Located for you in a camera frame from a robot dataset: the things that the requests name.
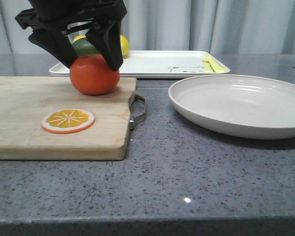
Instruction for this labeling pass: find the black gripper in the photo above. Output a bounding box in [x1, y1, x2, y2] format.
[15, 0, 127, 71]

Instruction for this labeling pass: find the orange mandarin fruit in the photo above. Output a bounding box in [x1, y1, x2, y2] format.
[69, 55, 120, 95]

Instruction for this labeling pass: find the beige round plate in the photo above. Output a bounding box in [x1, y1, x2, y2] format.
[169, 74, 295, 140]

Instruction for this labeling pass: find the white bear tray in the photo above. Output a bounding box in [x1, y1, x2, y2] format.
[49, 50, 231, 79]

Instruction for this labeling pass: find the yellow lemon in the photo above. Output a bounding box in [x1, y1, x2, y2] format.
[73, 35, 86, 42]
[120, 35, 129, 56]

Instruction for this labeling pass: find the green lime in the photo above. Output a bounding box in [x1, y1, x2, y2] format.
[72, 38, 100, 57]

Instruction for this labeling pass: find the orange slice toy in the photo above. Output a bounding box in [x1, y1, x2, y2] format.
[41, 109, 95, 134]

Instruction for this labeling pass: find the wooden cutting board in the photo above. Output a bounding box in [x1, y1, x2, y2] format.
[0, 76, 136, 160]

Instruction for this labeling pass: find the yellow plastic fork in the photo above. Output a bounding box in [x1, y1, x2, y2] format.
[202, 53, 230, 73]

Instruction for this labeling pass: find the grey curtain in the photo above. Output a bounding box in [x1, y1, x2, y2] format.
[0, 0, 295, 56]

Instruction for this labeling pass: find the metal cutting board handle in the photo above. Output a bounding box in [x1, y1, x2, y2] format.
[129, 93, 147, 130]

